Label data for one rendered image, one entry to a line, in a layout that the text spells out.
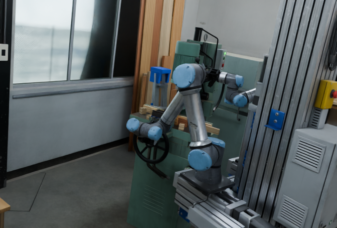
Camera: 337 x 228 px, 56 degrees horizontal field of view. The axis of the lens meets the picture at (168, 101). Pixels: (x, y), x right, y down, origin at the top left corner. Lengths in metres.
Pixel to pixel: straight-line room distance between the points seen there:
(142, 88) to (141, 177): 1.51
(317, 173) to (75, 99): 2.56
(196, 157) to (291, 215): 0.51
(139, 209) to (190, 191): 0.87
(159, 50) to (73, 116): 1.38
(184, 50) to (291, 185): 1.16
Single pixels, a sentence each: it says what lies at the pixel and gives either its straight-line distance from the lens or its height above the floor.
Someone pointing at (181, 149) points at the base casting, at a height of 0.77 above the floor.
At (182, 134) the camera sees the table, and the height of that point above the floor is 0.88.
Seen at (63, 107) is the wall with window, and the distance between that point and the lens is 3.41.
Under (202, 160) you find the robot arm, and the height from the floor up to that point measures 0.99.
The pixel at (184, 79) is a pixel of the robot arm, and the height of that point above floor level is 1.36.
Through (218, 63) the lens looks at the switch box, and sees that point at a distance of 2.56.
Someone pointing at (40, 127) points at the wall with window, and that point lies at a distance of 3.33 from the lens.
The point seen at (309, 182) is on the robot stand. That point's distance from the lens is 1.59.
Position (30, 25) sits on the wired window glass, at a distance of 3.14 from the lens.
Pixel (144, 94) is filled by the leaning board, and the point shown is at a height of 0.76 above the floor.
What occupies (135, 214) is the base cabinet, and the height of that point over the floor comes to 0.11.
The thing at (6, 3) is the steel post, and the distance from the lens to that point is 2.82.
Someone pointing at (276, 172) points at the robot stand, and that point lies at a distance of 1.72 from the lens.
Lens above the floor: 1.60
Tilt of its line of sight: 13 degrees down
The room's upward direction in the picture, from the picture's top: 9 degrees clockwise
